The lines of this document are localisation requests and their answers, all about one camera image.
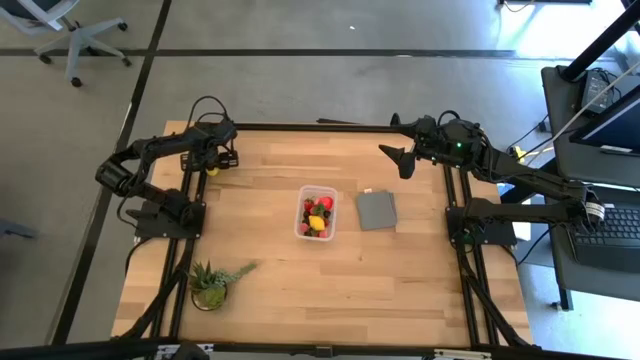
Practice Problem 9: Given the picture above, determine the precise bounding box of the black aluminium table frame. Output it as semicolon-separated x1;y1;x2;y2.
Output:
112;112;535;351

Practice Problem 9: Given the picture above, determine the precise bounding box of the pale hanging rope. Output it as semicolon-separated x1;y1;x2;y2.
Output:
549;59;640;147

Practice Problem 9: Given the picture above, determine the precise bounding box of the white-frame office chair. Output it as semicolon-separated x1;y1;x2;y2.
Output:
0;0;133;89

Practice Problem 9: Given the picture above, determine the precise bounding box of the black keyboard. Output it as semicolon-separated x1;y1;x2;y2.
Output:
569;202;640;275

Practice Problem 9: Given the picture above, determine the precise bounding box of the potted green succulent plant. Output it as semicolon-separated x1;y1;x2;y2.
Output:
185;259;260;313

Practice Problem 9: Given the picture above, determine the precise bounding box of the dark computer monitor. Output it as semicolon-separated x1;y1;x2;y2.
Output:
569;83;640;157

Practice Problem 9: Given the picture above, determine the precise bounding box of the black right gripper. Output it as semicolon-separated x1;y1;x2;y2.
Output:
378;115;484;180

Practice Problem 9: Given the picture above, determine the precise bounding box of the clear plastic tupperware container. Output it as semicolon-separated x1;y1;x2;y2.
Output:
294;184;339;243

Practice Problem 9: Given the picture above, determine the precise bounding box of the white sheet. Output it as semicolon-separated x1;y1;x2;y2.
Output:
512;219;535;242

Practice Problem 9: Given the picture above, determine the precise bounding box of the dark grey desk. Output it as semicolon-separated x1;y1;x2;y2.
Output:
541;64;640;187
542;178;640;312

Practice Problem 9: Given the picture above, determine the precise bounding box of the black power adapter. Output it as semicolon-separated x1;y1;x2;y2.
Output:
579;69;615;117

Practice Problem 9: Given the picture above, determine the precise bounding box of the black pole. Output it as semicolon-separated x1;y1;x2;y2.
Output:
558;0;640;84

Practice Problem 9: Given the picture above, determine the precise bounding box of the black crossbeam with silver brackets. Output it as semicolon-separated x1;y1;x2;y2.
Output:
0;338;640;360

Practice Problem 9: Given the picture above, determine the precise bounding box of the grey folded cloth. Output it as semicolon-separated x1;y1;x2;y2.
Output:
355;189;399;232

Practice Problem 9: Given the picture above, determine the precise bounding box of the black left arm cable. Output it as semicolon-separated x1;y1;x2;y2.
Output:
187;94;232;129

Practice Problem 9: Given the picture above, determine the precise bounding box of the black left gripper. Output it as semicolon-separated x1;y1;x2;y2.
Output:
180;119;240;171

